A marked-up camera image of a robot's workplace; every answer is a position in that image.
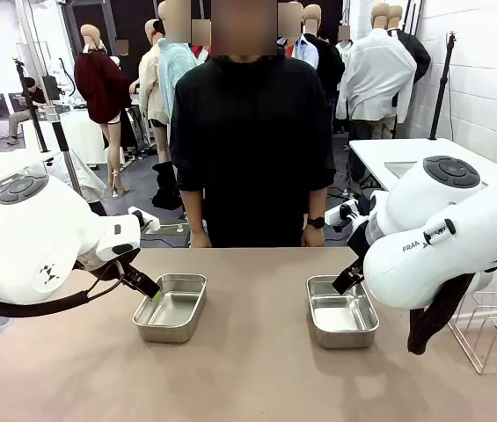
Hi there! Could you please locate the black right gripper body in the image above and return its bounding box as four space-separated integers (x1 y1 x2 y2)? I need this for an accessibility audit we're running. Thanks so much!
345 218 370 276

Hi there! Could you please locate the mannequin in maroon sweater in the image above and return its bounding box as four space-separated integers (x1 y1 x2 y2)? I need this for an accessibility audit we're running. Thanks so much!
74 24 133 199

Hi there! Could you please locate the mannequin in light blue shirt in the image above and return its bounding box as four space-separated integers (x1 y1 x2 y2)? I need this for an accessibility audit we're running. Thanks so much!
157 0 200 122

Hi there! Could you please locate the black left arm cable sleeve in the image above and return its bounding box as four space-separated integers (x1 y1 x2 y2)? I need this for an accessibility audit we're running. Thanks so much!
0 258 128 318

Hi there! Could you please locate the black right arm cable sleeve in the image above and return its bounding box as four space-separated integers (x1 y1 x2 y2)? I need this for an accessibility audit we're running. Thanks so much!
407 263 497 355

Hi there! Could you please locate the black tripod with clamp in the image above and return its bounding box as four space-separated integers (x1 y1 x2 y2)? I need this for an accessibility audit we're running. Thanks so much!
428 31 457 141

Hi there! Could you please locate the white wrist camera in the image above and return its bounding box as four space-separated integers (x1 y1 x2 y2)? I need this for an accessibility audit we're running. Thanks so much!
325 200 360 229
128 208 162 235

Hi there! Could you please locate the metal wire lid rack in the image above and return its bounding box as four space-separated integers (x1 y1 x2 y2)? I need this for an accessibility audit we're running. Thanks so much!
447 292 497 375

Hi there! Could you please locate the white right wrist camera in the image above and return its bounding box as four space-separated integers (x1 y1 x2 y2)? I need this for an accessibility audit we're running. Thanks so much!
325 200 360 229

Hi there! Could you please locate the mannequin in red top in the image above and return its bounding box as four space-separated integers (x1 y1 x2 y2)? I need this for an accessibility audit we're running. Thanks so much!
190 19 212 62

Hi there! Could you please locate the black camera tripod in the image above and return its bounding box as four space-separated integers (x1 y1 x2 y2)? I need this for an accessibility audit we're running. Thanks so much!
12 56 51 154

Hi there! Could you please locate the person's black sweater torso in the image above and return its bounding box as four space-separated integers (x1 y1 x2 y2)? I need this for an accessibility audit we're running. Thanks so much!
169 47 336 248

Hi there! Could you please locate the mannequin in white shirt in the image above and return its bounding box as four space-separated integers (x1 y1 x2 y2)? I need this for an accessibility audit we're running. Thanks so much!
335 2 419 138

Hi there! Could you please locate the person's left hand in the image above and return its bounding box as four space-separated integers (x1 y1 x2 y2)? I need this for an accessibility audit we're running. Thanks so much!
300 226 326 248

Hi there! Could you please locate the white side table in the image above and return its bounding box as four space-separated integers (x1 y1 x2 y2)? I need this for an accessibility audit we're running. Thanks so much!
348 138 497 207

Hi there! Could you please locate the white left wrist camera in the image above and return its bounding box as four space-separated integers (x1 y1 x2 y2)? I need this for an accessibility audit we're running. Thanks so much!
128 208 162 235

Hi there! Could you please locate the person's left forearm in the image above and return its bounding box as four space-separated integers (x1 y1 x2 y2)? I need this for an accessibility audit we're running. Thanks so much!
307 188 329 220

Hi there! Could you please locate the mannequin in black jacket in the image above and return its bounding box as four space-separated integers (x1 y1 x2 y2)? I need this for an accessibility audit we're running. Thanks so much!
386 4 432 84

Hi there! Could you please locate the silver light stand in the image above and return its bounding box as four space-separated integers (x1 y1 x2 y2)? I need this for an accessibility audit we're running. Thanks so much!
41 74 83 194

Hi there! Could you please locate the mannequin in black clothes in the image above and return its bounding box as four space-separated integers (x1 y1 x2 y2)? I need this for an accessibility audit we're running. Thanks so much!
303 4 346 133

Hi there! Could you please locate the mannequin in cream coat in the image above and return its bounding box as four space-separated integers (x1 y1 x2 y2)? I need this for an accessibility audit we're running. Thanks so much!
137 19 183 210

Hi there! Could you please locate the black arm cable sleeve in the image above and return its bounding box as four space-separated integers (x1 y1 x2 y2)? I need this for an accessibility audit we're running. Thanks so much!
407 263 497 355
0 258 128 318

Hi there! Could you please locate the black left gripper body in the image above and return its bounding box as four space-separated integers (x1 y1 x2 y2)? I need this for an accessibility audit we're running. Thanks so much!
114 249 143 289

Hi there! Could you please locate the standing person in black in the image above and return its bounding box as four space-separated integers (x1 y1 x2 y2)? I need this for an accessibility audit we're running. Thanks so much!
113 39 140 84

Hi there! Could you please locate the seated person in black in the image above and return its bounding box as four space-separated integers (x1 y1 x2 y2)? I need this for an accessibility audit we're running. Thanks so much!
6 76 48 146

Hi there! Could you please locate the person's right forearm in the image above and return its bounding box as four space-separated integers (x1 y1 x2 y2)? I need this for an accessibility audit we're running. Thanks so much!
180 188 208 234

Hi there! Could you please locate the person's right hand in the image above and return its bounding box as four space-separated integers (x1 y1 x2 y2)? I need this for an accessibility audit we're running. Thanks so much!
189 228 213 249

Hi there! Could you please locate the rectangular stainless steel container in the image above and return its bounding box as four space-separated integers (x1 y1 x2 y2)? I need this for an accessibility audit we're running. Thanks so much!
305 274 381 350
132 273 208 345

